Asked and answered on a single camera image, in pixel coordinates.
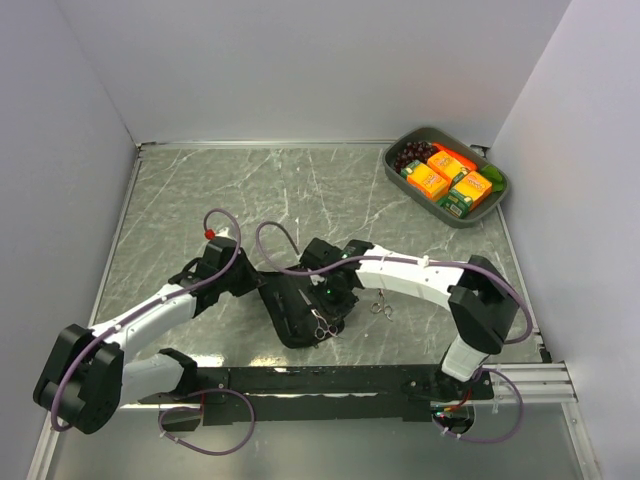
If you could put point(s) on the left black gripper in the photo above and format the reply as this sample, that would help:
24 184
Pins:
252 277

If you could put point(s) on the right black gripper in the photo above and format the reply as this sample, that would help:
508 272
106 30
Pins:
340 310

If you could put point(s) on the silver hair scissors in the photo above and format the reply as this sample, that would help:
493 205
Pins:
381 306
323 328

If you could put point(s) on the black zippered tool case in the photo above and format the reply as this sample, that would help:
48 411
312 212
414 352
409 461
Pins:
290 316

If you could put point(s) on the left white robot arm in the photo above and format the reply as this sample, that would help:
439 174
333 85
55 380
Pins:
91 372

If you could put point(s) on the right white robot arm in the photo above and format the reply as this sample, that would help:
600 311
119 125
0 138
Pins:
478 298

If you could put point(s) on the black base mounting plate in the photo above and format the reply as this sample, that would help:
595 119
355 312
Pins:
407 392

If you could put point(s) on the orange juice carton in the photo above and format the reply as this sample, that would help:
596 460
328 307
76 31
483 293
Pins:
448 167
467 194
426 180

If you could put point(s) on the dark red grapes bunch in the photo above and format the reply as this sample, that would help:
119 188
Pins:
414 151

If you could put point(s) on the grey plastic tray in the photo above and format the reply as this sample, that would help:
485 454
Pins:
435 135

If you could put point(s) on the orange carrot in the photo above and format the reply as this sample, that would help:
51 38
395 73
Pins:
459 157

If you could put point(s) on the green leaf vegetable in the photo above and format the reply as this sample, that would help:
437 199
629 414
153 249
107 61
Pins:
494 176

